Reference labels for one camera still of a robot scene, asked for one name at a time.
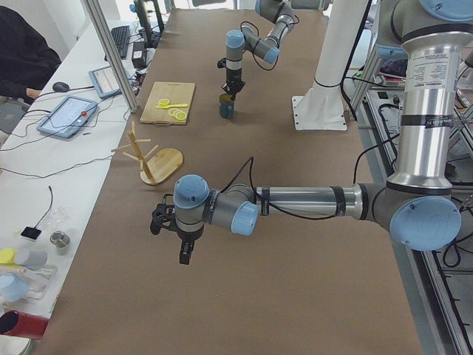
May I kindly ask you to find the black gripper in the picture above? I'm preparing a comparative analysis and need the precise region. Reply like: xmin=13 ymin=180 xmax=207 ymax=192
xmin=150 ymin=194 xmax=204 ymax=264
xmin=222 ymin=68 xmax=245 ymax=100

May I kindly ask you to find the blue cup yellow inside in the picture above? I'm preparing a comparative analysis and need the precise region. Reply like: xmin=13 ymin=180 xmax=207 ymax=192
xmin=219 ymin=93 xmax=235 ymax=119

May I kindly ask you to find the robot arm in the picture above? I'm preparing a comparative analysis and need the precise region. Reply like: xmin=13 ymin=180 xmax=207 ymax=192
xmin=150 ymin=1 xmax=472 ymax=264
xmin=217 ymin=1 xmax=299 ymax=103

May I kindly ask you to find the wooden cup storage rack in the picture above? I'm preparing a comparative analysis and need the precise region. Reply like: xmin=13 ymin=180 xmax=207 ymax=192
xmin=111 ymin=121 xmax=183 ymax=186

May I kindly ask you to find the small metal cup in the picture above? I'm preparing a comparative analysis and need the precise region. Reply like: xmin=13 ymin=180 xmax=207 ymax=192
xmin=50 ymin=231 xmax=71 ymax=255

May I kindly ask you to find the grey cup on tray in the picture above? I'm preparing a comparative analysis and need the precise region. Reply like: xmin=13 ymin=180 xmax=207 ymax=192
xmin=14 ymin=248 xmax=47 ymax=270

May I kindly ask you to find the yellow cup on tray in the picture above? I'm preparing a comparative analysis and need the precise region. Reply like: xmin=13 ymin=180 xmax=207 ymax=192
xmin=0 ymin=248 xmax=17 ymax=265

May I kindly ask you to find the yellow plastic knife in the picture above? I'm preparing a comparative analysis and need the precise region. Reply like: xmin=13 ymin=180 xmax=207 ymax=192
xmin=164 ymin=104 xmax=188 ymax=109

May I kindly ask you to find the lemon slice top right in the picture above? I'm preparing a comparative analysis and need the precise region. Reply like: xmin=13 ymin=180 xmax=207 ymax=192
xmin=174 ymin=110 xmax=187 ymax=121

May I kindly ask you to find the lemon slice middle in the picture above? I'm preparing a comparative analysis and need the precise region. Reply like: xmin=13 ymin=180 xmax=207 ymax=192
xmin=169 ymin=109 xmax=186 ymax=120

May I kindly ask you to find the bamboo cutting board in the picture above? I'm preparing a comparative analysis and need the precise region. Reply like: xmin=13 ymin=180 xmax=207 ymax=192
xmin=140 ymin=81 xmax=196 ymax=125

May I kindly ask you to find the lemon slice front left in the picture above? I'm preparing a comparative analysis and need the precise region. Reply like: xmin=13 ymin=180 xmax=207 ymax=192
xmin=155 ymin=98 xmax=171 ymax=109

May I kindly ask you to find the black keyboard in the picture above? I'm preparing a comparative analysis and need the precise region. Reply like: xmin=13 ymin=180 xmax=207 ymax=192
xmin=110 ymin=25 xmax=130 ymax=59

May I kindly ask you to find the teach pendant far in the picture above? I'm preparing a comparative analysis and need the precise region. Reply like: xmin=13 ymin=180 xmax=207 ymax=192
xmin=89 ymin=66 xmax=121 ymax=99

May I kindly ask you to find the teach pendant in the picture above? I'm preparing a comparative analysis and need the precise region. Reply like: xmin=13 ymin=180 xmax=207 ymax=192
xmin=89 ymin=66 xmax=121 ymax=99
xmin=36 ymin=95 xmax=98 ymax=139

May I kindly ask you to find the teach pendant near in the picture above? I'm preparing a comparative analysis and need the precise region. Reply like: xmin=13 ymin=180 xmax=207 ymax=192
xmin=36 ymin=95 xmax=98 ymax=139

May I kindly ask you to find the black computer mouse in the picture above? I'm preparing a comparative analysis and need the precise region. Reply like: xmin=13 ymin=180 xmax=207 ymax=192
xmin=52 ymin=81 xmax=70 ymax=92

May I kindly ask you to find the red cylinder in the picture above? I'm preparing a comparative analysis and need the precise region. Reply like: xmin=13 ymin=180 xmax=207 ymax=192
xmin=1 ymin=310 xmax=50 ymax=340

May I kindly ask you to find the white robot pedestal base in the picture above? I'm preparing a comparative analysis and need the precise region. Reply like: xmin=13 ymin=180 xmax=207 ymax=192
xmin=292 ymin=0 xmax=371 ymax=131

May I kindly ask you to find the aluminium frame post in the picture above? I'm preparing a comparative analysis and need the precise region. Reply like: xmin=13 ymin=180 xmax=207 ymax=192
xmin=82 ymin=0 xmax=138 ymax=113

